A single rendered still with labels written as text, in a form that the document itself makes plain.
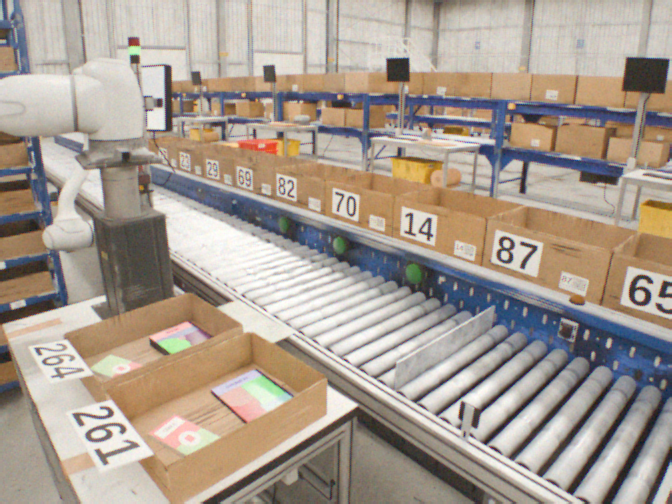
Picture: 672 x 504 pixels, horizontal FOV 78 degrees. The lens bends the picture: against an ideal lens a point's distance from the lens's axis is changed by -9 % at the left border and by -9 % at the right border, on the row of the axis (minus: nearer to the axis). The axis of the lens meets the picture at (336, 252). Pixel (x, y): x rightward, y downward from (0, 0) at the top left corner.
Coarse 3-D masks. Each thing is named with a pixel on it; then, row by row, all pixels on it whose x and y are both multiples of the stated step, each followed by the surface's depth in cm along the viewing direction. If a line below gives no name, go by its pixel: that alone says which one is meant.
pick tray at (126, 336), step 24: (144, 312) 125; (168, 312) 131; (192, 312) 137; (216, 312) 126; (72, 336) 111; (96, 336) 116; (120, 336) 121; (144, 336) 127; (216, 336) 111; (96, 360) 115; (144, 360) 115; (168, 360) 102; (96, 384) 94
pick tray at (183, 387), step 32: (224, 352) 110; (256, 352) 115; (128, 384) 93; (160, 384) 98; (192, 384) 105; (288, 384) 108; (320, 384) 95; (128, 416) 94; (160, 416) 96; (192, 416) 96; (224, 416) 96; (288, 416) 90; (320, 416) 98; (160, 448) 86; (224, 448) 79; (256, 448) 85; (160, 480) 75; (192, 480) 75
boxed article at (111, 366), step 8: (104, 360) 113; (112, 360) 113; (120, 360) 113; (96, 368) 109; (104, 368) 109; (112, 368) 109; (120, 368) 110; (128, 368) 110; (104, 376) 107; (112, 376) 106
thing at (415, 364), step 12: (492, 312) 138; (468, 324) 129; (480, 324) 134; (444, 336) 121; (456, 336) 125; (468, 336) 131; (420, 348) 115; (432, 348) 118; (444, 348) 123; (456, 348) 127; (408, 360) 112; (420, 360) 116; (432, 360) 120; (396, 372) 110; (408, 372) 113; (420, 372) 117; (396, 384) 111
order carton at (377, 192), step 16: (352, 176) 207; (368, 176) 214; (384, 176) 209; (352, 192) 186; (368, 192) 179; (384, 192) 212; (400, 192) 204; (368, 208) 181; (384, 208) 175; (352, 224) 190; (368, 224) 183
